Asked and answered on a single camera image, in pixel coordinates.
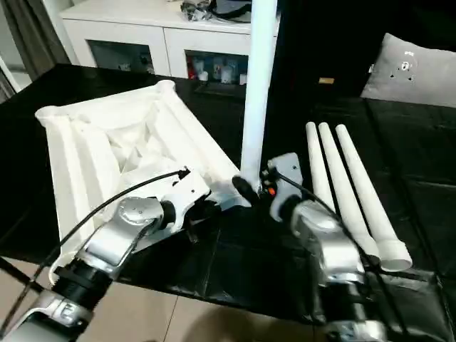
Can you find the white plastic table top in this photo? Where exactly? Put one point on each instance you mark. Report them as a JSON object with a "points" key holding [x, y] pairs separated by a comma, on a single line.
{"points": [[89, 142]]}

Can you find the crumpled patterned bag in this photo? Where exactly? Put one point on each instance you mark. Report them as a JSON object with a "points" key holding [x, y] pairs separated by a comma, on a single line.
{"points": [[196, 9]]}

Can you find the black metal table leg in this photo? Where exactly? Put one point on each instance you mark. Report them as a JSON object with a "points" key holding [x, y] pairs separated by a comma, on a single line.
{"points": [[19, 274]]}

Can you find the grey pillow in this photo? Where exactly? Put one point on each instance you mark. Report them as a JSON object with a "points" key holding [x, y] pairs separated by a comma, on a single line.
{"points": [[413, 71]]}

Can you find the small white cup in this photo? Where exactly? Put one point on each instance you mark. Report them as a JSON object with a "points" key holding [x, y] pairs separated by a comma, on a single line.
{"points": [[243, 79], [227, 76], [203, 75]]}

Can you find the white sideboard with glass doors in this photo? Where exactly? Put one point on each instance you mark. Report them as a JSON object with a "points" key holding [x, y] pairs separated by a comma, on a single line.
{"points": [[142, 32]]}

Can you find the black mat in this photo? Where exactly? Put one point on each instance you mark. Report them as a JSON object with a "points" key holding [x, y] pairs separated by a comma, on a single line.
{"points": [[409, 160]]}

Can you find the black cabinet with gold label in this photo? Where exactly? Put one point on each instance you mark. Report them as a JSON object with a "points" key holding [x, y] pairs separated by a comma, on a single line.
{"points": [[320, 46]]}

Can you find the grey curtain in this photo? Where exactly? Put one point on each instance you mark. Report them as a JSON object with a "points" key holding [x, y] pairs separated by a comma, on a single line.
{"points": [[35, 35]]}

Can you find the white plastic table leg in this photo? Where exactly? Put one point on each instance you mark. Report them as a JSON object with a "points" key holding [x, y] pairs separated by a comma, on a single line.
{"points": [[363, 185], [258, 89], [317, 160], [338, 178]]}

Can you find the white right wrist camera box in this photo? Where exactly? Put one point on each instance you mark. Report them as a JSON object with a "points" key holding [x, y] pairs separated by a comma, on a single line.
{"points": [[286, 178]]}

